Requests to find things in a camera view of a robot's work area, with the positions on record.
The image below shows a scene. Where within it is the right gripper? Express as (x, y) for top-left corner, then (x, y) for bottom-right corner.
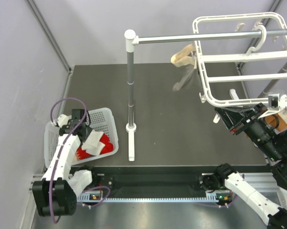
(215, 101), (283, 160)

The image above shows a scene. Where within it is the red sock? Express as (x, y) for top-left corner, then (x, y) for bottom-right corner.
(76, 134), (113, 160)

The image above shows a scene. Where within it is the orange beige sock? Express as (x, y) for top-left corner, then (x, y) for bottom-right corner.
(264, 109), (287, 132)

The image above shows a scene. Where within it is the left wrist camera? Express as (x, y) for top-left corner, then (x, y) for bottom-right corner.
(51, 109), (87, 127)

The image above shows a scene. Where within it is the slotted grey cable duct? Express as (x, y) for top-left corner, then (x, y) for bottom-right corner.
(77, 191), (233, 203)

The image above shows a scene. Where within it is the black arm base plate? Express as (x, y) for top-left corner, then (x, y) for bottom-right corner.
(72, 173), (232, 194)

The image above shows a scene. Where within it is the dark grey table mat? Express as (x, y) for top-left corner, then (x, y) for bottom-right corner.
(63, 63), (267, 172)

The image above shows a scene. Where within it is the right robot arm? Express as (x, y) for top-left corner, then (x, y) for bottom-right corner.
(198, 103), (287, 229)

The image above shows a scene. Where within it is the white sock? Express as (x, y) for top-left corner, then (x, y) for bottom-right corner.
(82, 130), (105, 156)

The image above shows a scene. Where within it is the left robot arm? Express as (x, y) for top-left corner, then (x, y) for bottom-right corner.
(32, 119), (99, 223)

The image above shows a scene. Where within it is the white perforated plastic basket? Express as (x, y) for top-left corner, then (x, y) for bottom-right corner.
(44, 107), (119, 167)

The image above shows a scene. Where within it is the grey beige sock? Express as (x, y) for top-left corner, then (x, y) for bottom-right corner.
(170, 44), (198, 92)

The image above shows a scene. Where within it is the white clip sock hanger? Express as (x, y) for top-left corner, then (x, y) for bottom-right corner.
(192, 12), (287, 107)

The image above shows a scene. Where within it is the metal drying rack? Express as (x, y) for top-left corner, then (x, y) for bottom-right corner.
(124, 28), (287, 162)

